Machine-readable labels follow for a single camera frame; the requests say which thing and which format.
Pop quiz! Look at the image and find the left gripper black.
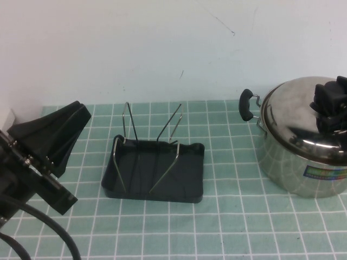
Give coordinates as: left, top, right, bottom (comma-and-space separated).
0, 100, 92, 217

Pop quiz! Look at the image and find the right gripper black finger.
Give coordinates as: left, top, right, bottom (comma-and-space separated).
314, 76, 347, 108
321, 108, 347, 136

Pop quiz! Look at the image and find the stainless steel pot lid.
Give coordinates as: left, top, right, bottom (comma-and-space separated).
260, 76, 347, 166

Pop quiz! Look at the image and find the green tile pattern tablecloth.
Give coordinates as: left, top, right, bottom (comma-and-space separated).
0, 100, 347, 260

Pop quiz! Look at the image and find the thick black cable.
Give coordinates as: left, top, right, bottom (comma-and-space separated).
0, 201, 82, 260

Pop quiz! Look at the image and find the black tray wire lid rack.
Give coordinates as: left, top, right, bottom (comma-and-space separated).
101, 102, 204, 204

